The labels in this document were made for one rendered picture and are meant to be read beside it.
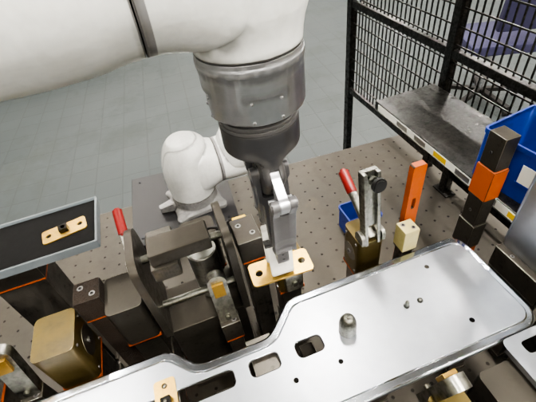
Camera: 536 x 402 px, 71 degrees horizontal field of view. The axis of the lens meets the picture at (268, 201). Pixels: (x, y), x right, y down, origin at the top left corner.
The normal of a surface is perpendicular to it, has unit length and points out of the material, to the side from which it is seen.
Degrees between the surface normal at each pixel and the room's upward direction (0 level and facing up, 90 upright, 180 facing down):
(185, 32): 118
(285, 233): 100
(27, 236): 0
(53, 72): 127
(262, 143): 90
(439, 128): 0
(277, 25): 108
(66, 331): 0
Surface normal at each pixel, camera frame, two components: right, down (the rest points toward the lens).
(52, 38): 0.40, 0.76
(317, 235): -0.11, -0.72
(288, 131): 0.72, 0.41
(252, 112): 0.29, 0.64
